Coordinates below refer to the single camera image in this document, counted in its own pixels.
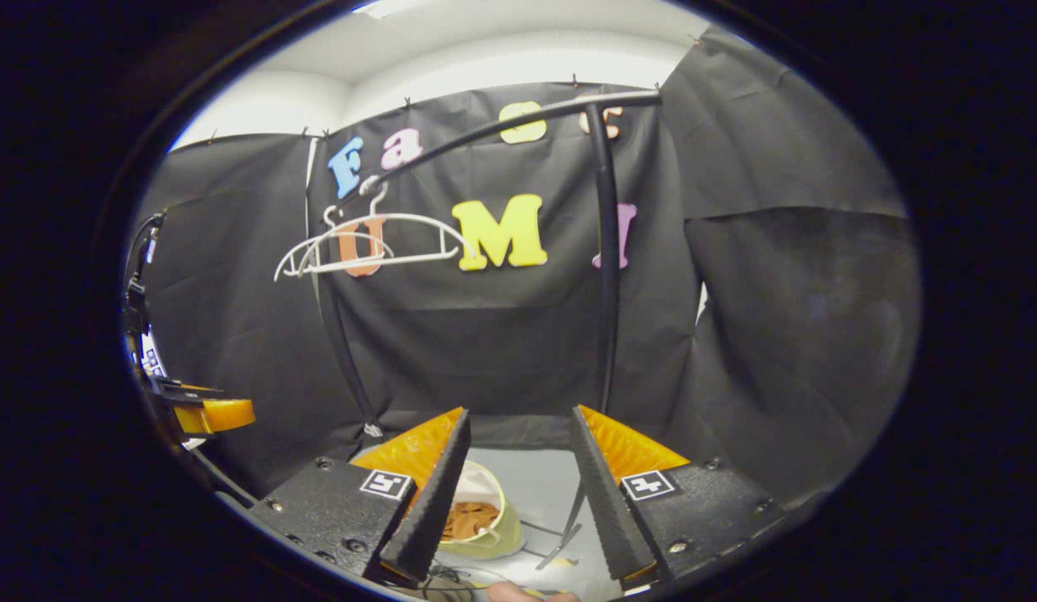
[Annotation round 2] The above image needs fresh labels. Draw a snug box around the black clothes rack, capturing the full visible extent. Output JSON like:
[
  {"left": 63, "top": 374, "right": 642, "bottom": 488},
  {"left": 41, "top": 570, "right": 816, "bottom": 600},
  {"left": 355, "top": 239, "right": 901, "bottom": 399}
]
[{"left": 312, "top": 89, "right": 663, "bottom": 571}]

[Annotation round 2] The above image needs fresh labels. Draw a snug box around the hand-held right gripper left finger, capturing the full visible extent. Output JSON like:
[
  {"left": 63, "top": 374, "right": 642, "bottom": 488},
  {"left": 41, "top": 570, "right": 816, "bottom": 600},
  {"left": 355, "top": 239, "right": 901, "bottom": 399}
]
[{"left": 249, "top": 406, "right": 473, "bottom": 586}]

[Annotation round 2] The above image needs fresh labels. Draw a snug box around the black backdrop cloth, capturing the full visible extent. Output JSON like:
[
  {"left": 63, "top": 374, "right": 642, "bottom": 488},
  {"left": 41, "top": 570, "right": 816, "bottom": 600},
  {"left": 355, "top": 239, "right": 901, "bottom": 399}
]
[{"left": 130, "top": 25, "right": 922, "bottom": 503}]

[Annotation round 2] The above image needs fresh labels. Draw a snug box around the cream laundry hamper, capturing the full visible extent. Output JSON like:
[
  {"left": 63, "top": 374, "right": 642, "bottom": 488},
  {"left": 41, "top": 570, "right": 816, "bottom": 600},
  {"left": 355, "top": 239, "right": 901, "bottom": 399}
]
[{"left": 435, "top": 460, "right": 528, "bottom": 561}]

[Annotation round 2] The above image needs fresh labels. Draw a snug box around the black cable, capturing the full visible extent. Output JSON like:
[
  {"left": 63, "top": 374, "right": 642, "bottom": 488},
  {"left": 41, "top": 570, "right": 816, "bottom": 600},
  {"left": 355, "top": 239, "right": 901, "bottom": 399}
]
[{"left": 121, "top": 212, "right": 166, "bottom": 289}]

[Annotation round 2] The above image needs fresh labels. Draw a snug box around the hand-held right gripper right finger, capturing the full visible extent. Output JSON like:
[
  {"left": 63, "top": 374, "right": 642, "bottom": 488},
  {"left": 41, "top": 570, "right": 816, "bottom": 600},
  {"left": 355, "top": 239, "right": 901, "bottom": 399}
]
[{"left": 569, "top": 405, "right": 789, "bottom": 591}]

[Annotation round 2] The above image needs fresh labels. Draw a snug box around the ceiling light panel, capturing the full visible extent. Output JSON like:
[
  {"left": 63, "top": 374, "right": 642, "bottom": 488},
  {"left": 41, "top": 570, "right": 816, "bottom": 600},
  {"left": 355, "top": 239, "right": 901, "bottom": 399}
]
[{"left": 351, "top": 0, "right": 419, "bottom": 19}]

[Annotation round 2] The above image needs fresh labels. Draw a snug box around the brown jacket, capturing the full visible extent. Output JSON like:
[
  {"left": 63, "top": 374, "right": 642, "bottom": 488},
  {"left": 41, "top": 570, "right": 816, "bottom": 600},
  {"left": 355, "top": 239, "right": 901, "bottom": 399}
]
[{"left": 442, "top": 500, "right": 501, "bottom": 542}]

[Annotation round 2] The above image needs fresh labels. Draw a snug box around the white plastic hanger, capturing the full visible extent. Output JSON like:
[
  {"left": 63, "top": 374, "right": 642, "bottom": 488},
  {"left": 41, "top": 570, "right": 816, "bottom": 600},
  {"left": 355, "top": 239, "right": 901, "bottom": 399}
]
[
  {"left": 297, "top": 177, "right": 479, "bottom": 273},
  {"left": 273, "top": 205, "right": 396, "bottom": 281}
]

